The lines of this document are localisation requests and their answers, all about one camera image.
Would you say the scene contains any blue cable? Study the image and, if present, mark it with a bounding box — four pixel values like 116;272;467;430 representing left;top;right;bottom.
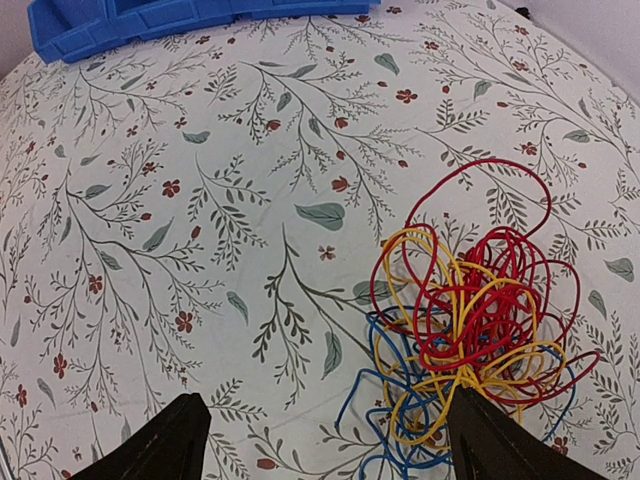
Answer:
333;305;577;480

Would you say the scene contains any yellow cable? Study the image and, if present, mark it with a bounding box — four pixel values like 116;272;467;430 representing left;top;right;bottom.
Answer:
373;225;568;447

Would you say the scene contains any red cable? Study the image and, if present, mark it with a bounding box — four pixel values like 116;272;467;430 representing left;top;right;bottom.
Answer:
370;157;601;407

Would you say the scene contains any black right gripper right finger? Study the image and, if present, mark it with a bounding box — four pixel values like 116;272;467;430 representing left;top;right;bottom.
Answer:
447;388;602;480

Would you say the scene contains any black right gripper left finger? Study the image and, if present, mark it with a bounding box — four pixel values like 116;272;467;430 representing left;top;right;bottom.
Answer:
72;393;211;480

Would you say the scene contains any blue three-compartment plastic bin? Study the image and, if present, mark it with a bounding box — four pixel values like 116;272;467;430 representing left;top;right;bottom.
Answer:
27;0;375;64

